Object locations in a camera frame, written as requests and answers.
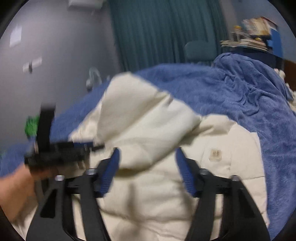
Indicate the person's left hand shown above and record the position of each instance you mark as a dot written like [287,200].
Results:
[44,173]

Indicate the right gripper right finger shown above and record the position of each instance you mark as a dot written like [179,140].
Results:
[241,218]

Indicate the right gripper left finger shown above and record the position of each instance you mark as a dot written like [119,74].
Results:
[54,217]

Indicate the white wall switch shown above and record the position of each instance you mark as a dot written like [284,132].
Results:
[30,66]

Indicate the teal curtain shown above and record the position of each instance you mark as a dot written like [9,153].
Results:
[148,33]

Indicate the stack of papers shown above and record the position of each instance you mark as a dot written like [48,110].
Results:
[245,43]

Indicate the striped black white pillow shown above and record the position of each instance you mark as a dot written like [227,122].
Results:
[292,102]

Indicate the row of books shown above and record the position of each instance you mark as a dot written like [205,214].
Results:
[260,26]

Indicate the brown wooden headboard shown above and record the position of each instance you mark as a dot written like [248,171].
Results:
[290,73]

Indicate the cream hooded puffer jacket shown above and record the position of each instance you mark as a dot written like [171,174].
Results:
[147,199]

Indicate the person's left forearm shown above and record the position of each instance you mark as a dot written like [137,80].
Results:
[15,190]

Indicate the green bag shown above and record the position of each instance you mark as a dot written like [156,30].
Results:
[31,126]

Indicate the white air conditioner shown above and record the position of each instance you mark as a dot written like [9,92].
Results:
[91,4]

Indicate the white desk fan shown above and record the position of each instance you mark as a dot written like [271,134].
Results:
[94,79]

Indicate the blue bookshelf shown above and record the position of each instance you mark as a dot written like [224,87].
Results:
[273,57]

